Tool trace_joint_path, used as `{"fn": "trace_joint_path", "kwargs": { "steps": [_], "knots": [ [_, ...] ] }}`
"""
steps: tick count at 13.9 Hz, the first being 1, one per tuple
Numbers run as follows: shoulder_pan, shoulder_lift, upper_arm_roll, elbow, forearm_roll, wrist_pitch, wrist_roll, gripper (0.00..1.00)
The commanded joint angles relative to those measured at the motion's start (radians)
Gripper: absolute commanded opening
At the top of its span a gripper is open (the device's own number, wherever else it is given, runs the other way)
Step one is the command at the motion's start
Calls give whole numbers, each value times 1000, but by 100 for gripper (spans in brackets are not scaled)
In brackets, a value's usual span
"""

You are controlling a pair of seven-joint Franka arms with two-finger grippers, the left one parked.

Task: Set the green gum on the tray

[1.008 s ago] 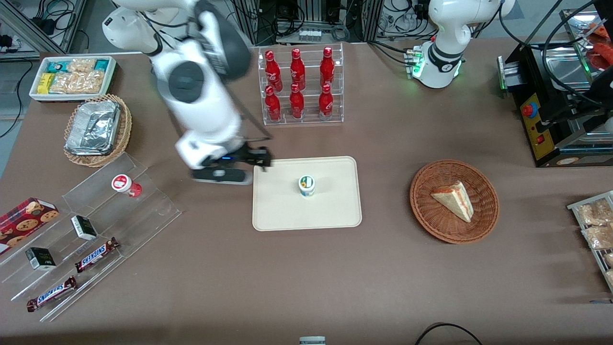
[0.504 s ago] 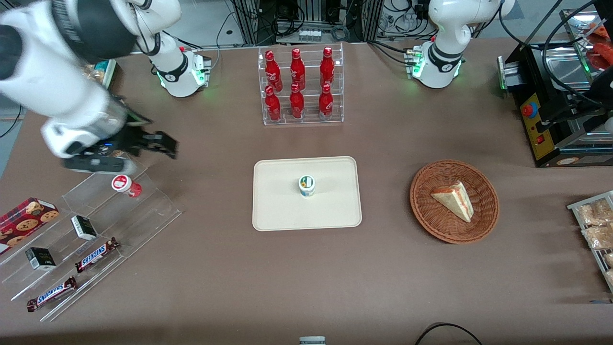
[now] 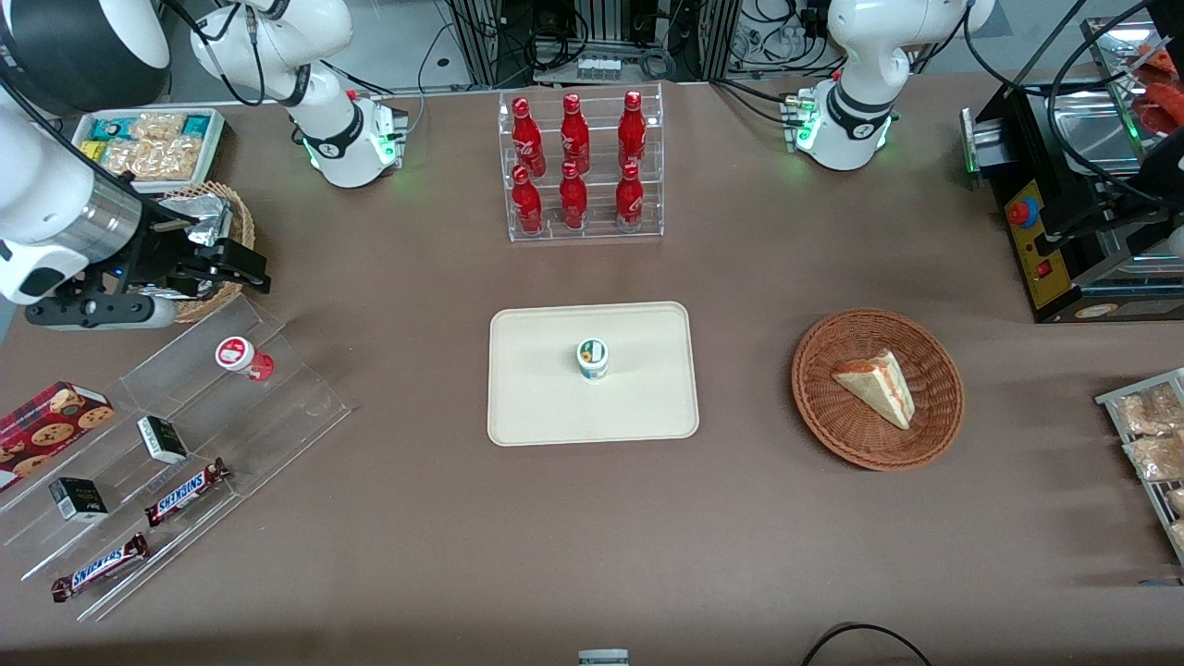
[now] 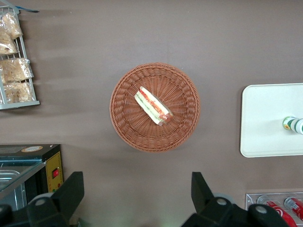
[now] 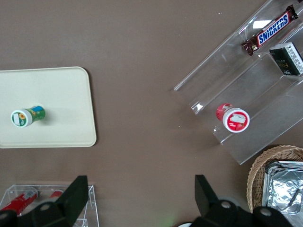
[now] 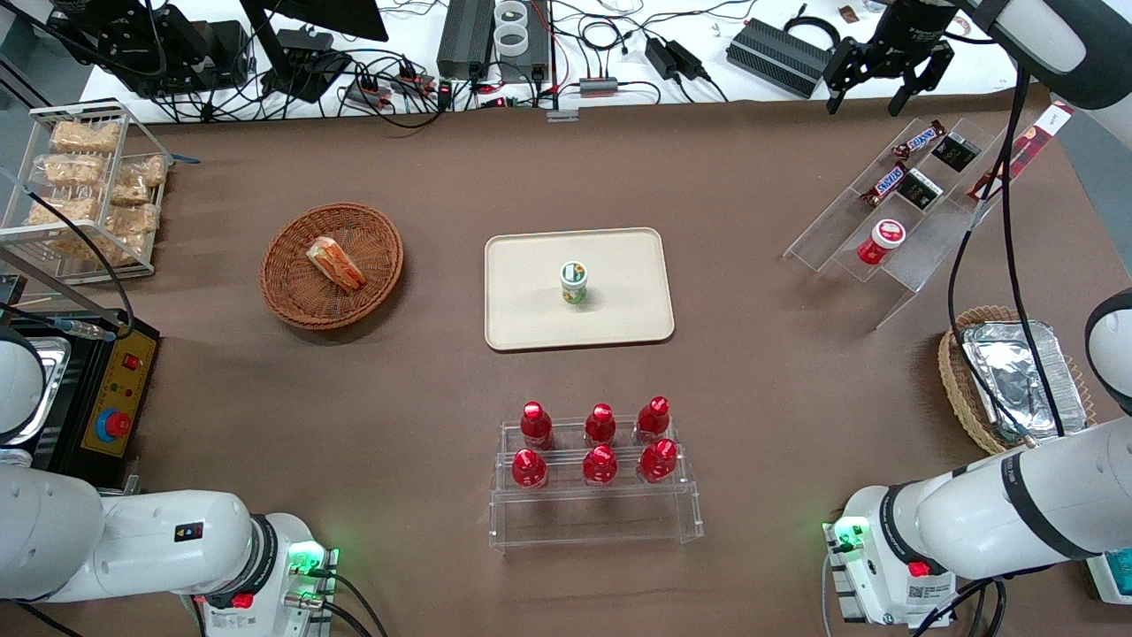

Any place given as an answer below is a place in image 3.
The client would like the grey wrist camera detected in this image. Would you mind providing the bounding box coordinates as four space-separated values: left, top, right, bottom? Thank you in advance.
25 290 179 331

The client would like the clear acrylic stepped display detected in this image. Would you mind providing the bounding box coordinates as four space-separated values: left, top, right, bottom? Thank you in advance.
0 296 352 623

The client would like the red cookie box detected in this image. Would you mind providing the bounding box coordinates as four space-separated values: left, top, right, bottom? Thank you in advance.
0 380 117 491

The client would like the Snickers chocolate bar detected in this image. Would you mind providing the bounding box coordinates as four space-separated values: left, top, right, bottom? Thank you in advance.
51 533 151 604
143 458 232 528

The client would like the white snack bin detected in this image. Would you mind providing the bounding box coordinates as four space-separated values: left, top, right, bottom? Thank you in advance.
72 106 228 197

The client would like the round brown wicker basket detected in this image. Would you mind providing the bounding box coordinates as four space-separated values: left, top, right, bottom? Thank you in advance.
791 308 966 473

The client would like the clear bag of crackers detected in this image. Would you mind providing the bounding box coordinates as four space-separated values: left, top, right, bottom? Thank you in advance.
100 113 204 181

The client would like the small tan wicker basket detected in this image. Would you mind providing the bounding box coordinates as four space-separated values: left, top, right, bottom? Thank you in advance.
148 180 256 325

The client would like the red cola bottle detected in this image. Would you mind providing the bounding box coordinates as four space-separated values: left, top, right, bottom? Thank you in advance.
615 162 645 230
512 96 547 179
618 90 648 172
512 165 544 234
559 161 589 230
560 92 591 177

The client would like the silver foil bag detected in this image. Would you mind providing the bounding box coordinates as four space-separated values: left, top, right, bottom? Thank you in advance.
153 194 234 249

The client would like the clear acrylic bottle rack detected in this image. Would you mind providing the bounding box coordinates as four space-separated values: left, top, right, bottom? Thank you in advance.
498 83 665 243

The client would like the tray of packaged snacks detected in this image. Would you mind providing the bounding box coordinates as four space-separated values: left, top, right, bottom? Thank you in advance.
1096 368 1184 565

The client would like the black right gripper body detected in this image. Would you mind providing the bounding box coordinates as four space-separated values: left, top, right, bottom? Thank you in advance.
116 220 200 293

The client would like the small black box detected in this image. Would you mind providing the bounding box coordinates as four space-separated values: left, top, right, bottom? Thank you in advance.
48 476 110 524
137 415 190 465

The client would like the clear bag of nuts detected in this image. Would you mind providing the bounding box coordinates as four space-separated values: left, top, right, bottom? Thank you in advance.
1124 435 1184 482
1115 384 1184 436

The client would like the cream rectangular tray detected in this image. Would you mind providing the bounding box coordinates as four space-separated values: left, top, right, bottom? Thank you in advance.
487 301 700 448

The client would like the triangular sandwich wedge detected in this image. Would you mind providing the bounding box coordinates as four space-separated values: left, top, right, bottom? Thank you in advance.
831 349 917 431

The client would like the black machine with yellow panel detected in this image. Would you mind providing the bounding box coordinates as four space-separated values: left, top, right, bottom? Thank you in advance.
962 18 1184 325

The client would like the black cable loop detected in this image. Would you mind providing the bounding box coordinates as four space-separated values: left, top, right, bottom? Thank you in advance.
800 624 935 666

